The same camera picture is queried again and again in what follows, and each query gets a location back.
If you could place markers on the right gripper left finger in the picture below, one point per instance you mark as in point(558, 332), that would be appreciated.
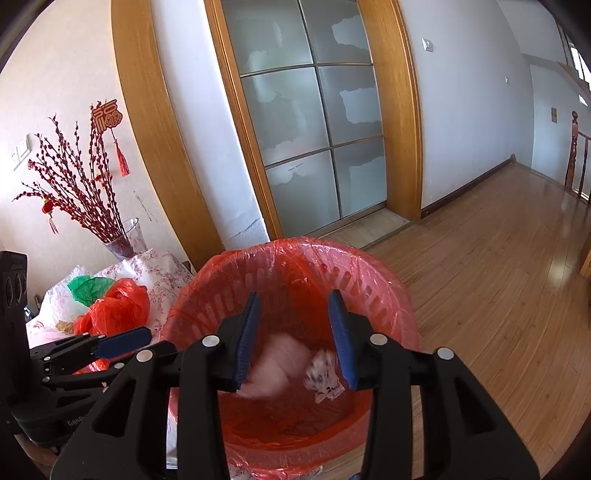
point(160, 418)

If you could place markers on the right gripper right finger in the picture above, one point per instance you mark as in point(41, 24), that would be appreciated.
point(466, 435)

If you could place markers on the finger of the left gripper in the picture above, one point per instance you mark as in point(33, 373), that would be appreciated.
point(79, 351)

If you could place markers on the red plastic bag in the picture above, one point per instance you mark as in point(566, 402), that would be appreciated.
point(124, 307)

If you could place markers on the white patterned paper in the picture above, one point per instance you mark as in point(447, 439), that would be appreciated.
point(321, 377)

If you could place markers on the pink paper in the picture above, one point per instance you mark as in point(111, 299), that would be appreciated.
point(283, 359)

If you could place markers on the red mesh trash basket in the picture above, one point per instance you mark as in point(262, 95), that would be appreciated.
point(295, 322)

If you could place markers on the white plastic bag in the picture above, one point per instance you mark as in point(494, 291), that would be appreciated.
point(59, 310)

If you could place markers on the green plastic bag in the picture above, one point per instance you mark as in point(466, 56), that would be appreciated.
point(87, 289)

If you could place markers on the floral white table cloth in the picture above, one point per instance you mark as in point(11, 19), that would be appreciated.
point(161, 273)

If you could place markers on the glass vase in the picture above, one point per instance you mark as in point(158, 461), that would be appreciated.
point(130, 243)

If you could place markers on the small red lantern ornament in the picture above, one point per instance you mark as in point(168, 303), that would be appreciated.
point(47, 209)

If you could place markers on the red berry branches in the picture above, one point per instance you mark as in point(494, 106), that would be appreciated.
point(79, 183)

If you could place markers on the red bin liner bag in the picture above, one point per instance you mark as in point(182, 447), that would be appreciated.
point(286, 428)

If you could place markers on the red fu knot ornament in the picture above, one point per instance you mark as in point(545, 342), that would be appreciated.
point(105, 117)

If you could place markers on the wooden stair railing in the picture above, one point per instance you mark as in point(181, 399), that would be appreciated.
point(576, 136)

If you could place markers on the frosted glass sliding door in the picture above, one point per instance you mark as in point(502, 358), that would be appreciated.
point(310, 85)

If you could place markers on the wooden arch frame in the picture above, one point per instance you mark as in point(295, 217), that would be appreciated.
point(157, 133)

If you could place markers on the white wall switch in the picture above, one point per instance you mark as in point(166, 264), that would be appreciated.
point(428, 45)

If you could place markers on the wooden door frame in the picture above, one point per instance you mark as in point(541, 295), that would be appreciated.
point(399, 101)

